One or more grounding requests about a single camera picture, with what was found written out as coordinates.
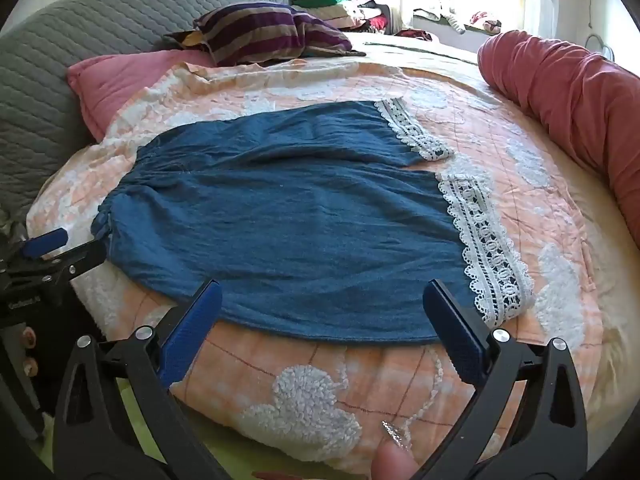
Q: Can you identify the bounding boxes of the person's right hand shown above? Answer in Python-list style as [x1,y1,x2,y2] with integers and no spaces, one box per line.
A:
[372,420,418,480]

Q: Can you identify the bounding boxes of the pile of folded clothes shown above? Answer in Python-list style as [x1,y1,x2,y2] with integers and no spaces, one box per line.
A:
[292,0,393,36]

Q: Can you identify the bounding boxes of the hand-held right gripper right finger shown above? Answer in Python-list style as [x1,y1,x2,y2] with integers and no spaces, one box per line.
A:
[422,279,591,480]

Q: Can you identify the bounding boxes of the pink pillow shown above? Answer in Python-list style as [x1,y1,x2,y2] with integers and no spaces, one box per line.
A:
[66,50,216,143]

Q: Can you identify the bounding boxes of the red patterned cloth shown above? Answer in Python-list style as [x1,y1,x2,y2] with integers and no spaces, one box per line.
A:
[470,10,502,33]

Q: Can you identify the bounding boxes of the blue denim pants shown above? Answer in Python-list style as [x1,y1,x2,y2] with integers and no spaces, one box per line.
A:
[90,97,537,346]

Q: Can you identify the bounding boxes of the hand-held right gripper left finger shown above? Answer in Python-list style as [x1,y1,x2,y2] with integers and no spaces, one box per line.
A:
[52,279,236,480]

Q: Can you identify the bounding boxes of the orange and white tufted blanket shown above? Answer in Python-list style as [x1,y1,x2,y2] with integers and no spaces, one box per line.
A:
[25,57,640,476]

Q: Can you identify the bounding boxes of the white curtain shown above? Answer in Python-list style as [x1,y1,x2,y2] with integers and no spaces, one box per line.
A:
[520,0,563,41]

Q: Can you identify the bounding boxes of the grey quilted headboard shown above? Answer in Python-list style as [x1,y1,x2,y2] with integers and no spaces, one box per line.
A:
[0,0,293,226]

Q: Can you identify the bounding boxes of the white cloth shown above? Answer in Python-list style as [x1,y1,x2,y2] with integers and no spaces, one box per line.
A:
[415,2,468,35]

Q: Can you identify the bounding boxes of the striped purple blanket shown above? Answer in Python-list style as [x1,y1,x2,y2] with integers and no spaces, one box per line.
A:
[192,2,353,67]

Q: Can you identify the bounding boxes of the pale bed sheet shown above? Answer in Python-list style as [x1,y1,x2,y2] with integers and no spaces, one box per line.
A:
[350,34,493,68]

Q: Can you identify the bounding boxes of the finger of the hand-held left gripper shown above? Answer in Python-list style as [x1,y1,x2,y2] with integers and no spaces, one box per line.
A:
[30,239,108,282]
[21,227,70,259]

